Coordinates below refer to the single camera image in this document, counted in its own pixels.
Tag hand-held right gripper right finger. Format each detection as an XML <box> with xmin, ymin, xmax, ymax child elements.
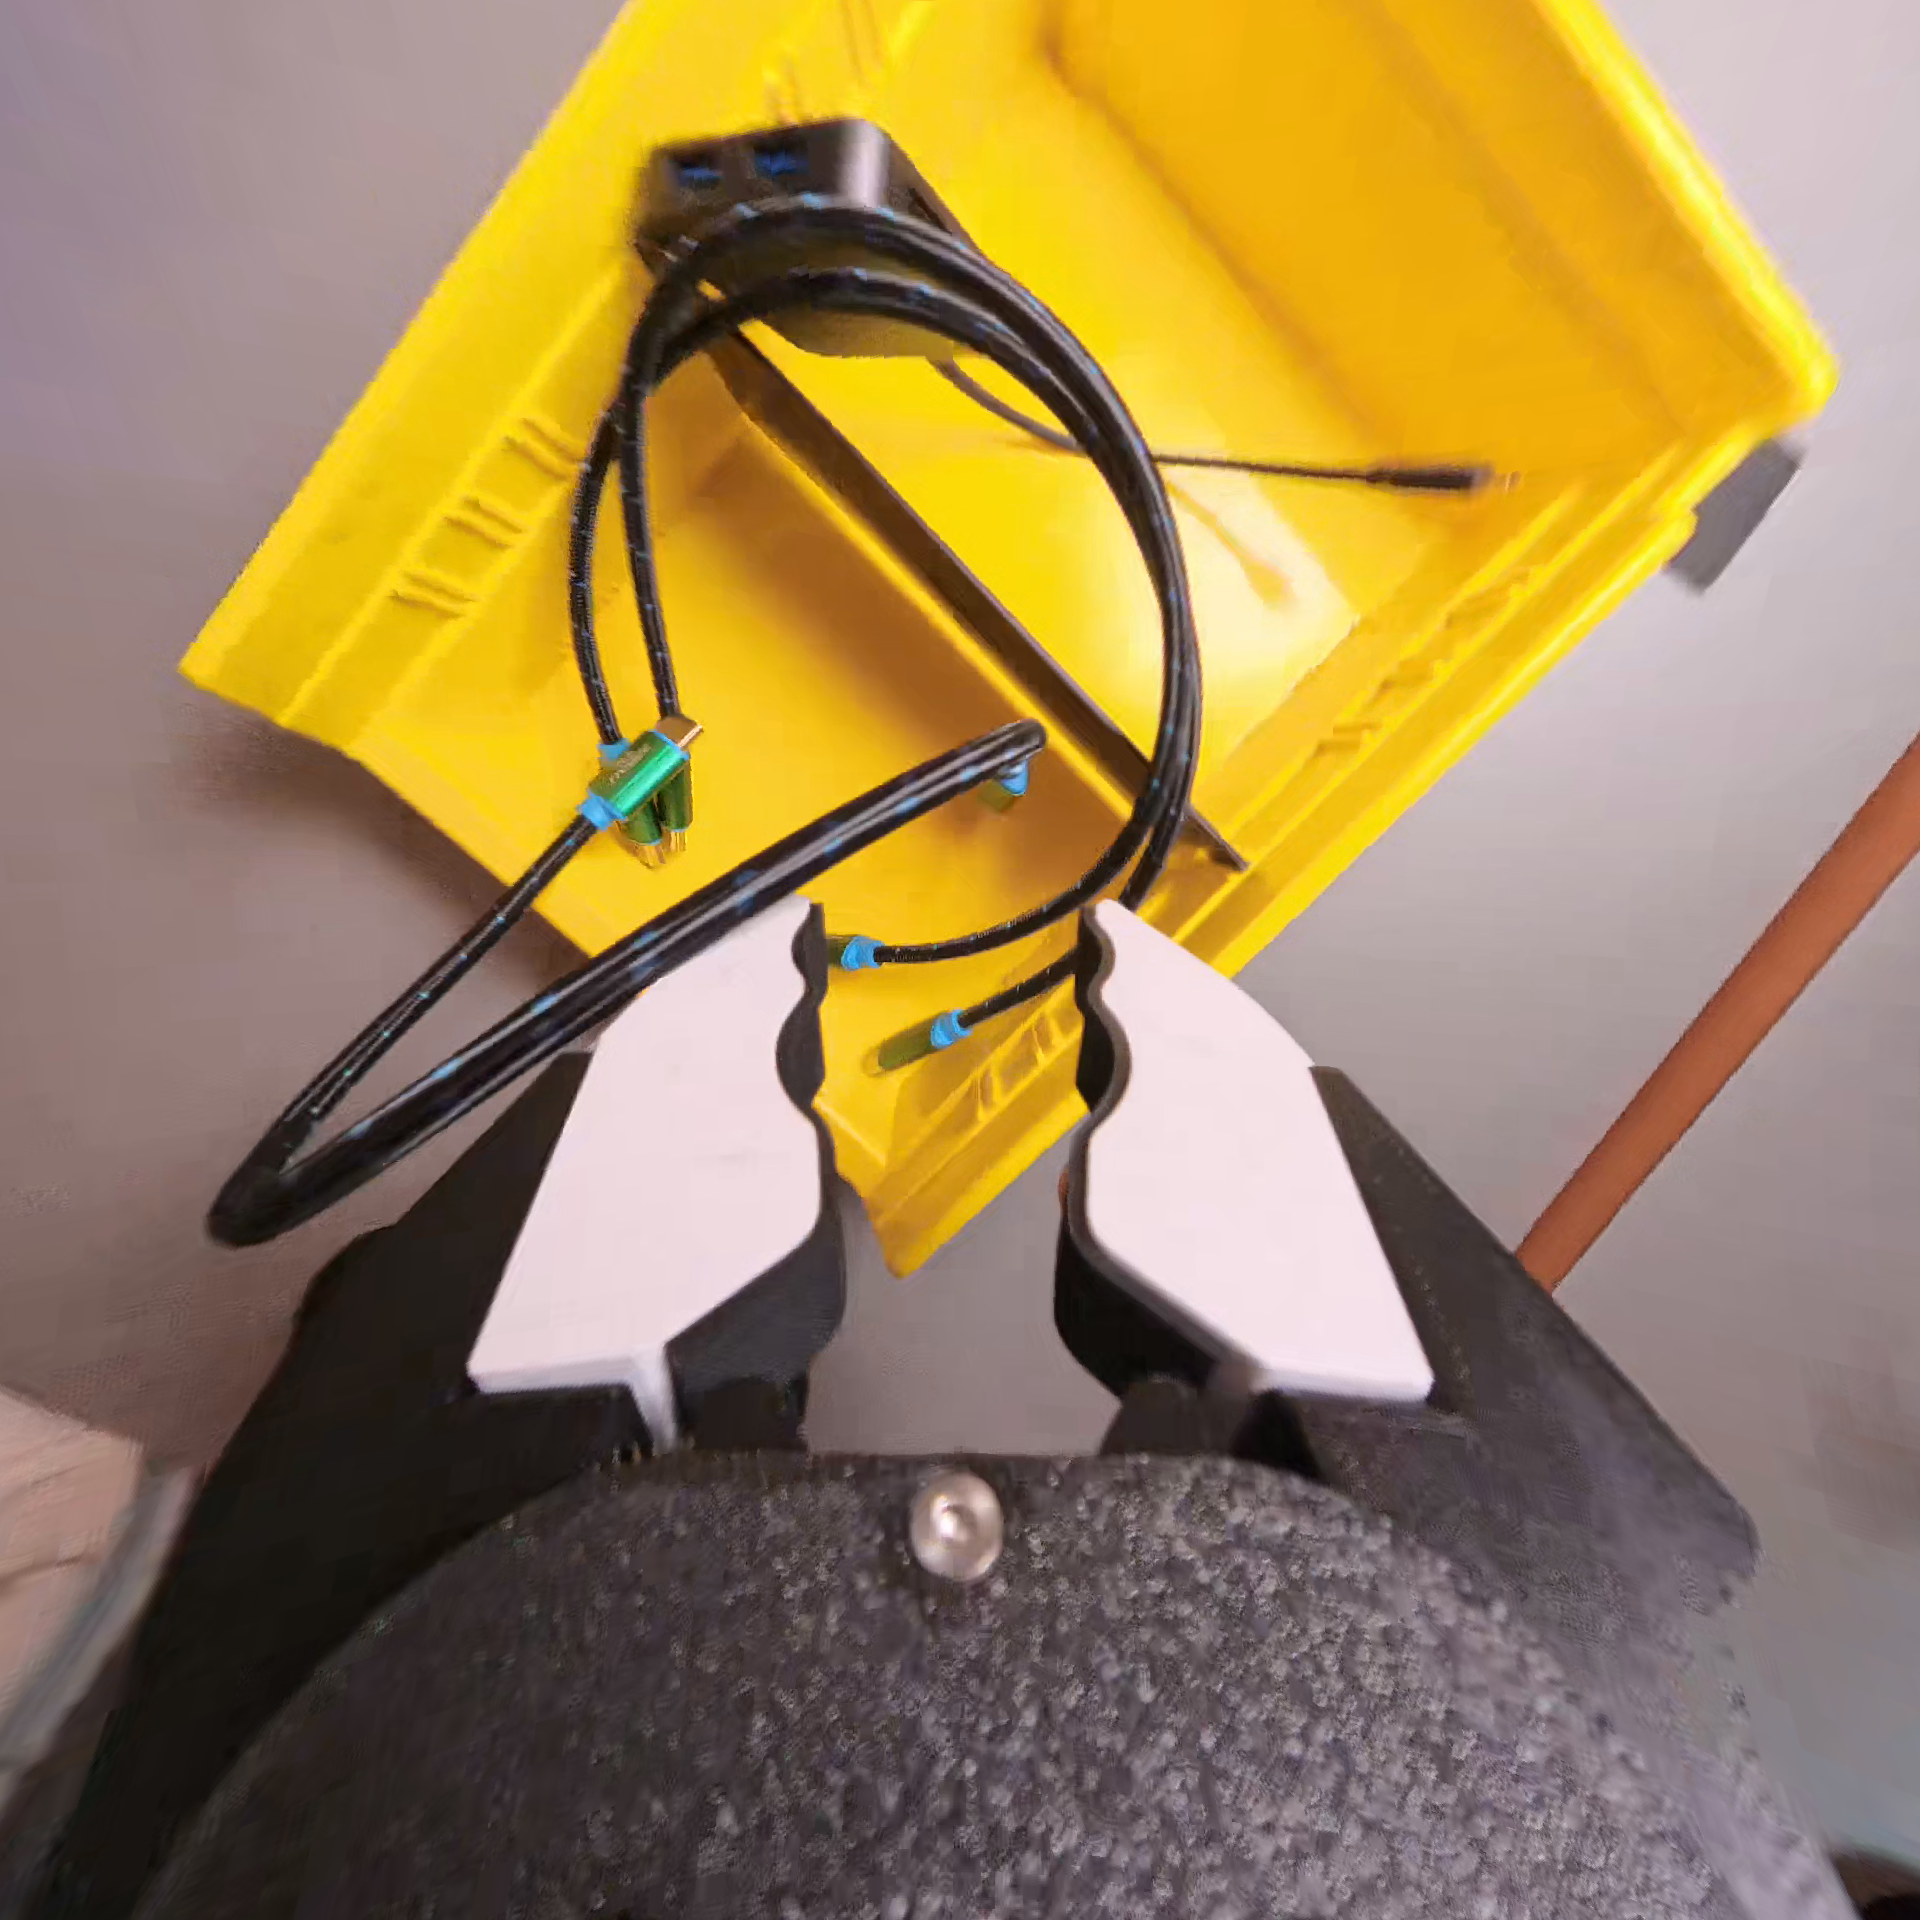
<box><xmin>1054</xmin><ymin>899</ymin><xmax>1439</xmax><ymax>1409</ymax></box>

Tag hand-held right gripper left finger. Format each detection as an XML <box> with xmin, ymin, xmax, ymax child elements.
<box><xmin>463</xmin><ymin>896</ymin><xmax>849</xmax><ymax>1444</ymax></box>

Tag black blue braided HDMI cable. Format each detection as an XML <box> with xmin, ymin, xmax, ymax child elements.
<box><xmin>566</xmin><ymin>201</ymin><xmax>1205</xmax><ymax>973</ymax></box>

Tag short black hub cable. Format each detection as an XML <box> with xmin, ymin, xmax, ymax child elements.
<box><xmin>928</xmin><ymin>357</ymin><xmax>1520</xmax><ymax>500</ymax></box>

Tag yellow plastic bin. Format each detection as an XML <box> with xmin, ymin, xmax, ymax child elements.
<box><xmin>175</xmin><ymin>0</ymin><xmax>1839</xmax><ymax>1281</ymax></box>

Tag black bin divider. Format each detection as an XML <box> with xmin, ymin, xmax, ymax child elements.
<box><xmin>702</xmin><ymin>326</ymin><xmax>1249</xmax><ymax>876</ymax></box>

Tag grey power adapter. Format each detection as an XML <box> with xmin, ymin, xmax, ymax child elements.
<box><xmin>1662</xmin><ymin>434</ymin><xmax>1805</xmax><ymax>597</ymax></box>

